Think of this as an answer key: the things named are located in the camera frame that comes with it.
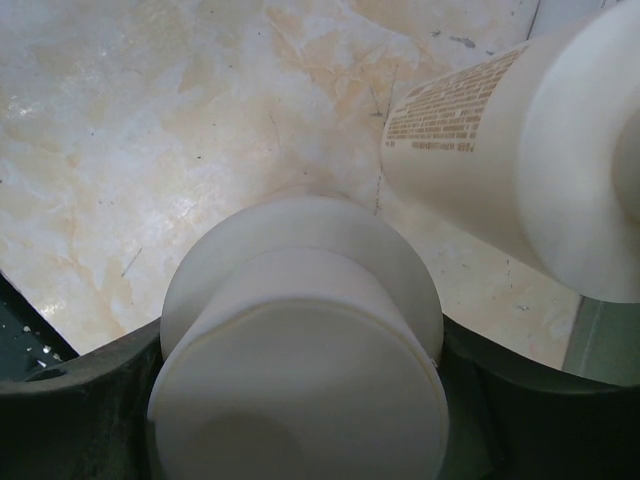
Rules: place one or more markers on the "cream bottle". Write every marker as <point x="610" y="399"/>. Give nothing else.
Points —
<point x="300" y="340"/>
<point x="536" y="152"/>

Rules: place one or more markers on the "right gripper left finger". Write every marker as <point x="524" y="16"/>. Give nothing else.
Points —
<point x="84" y="418"/>

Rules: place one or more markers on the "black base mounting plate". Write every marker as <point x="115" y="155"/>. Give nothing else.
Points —
<point x="29" y="344"/>

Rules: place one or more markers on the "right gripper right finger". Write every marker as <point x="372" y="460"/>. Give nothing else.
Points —
<point x="514" y="418"/>

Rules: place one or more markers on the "green canvas bag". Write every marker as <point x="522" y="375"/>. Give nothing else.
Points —
<point x="604" y="343"/>

